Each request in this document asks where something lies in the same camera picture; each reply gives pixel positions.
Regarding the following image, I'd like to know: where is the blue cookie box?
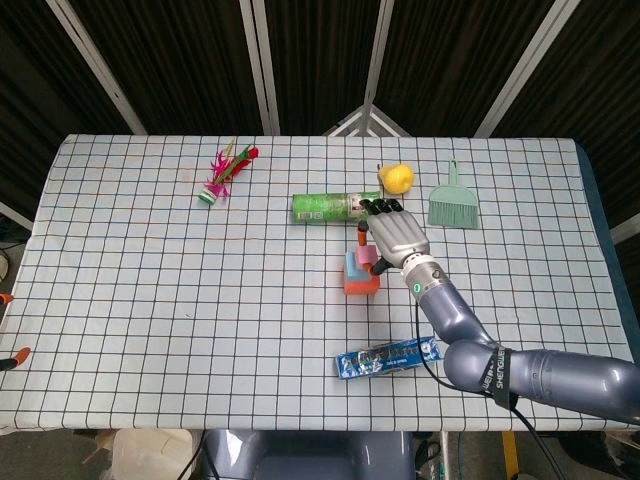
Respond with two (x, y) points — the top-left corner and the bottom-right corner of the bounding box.
(335, 335), (443, 381)

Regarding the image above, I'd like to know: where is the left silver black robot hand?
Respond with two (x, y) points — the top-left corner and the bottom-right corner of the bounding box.
(0, 293), (32, 372)

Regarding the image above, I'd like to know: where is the white screen frame post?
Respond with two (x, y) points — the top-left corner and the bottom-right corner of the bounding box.
(0, 201), (35, 232)
(238, 0), (282, 136)
(473, 0), (585, 138)
(362, 0), (397, 109)
(609, 213), (640, 245)
(46, 0), (149, 136)

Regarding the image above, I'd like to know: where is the metal table leg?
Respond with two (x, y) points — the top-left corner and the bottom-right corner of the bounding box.
(438, 430), (454, 480)

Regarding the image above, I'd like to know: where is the white plastic bucket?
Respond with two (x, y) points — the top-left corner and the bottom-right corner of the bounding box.
(110, 428), (197, 480)

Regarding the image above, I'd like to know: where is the grey-blue robot torso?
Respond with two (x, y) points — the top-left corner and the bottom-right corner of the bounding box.
(201, 429), (416, 480)

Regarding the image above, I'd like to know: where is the white checkered tablecloth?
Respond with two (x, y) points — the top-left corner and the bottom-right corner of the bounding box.
(0, 132), (640, 435)

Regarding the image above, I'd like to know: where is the pink red feather shuttlecock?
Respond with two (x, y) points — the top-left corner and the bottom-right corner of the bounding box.
(197, 137), (261, 206)

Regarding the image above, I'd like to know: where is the yellow pear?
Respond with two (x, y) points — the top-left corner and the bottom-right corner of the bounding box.
(377, 162), (416, 196)

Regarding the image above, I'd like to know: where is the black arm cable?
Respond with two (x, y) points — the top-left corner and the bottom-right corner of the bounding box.
(412, 303), (551, 480)

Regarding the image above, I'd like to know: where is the white triangular frame foot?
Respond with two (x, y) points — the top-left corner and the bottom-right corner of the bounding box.
(323, 103), (413, 138)

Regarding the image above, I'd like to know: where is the green chips can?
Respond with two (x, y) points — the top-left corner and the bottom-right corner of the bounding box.
(292, 191), (385, 227)

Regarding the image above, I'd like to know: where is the small pink foam cube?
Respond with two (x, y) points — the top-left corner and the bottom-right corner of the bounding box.
(353, 245), (380, 269)

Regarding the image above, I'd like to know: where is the black printed arm strap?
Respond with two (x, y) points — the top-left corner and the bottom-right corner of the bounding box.
(479, 347), (519, 409)

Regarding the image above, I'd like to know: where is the green hand brush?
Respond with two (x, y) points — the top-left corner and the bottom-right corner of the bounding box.
(427, 158), (480, 231)

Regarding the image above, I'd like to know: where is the medium blue foam cube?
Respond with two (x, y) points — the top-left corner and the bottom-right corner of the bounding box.
(344, 252), (374, 284)

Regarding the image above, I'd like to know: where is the large orange foam cube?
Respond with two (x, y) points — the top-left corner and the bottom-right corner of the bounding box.
(342, 267), (381, 297)

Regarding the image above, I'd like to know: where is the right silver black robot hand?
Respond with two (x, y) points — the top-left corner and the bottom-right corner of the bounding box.
(356, 197), (432, 276)

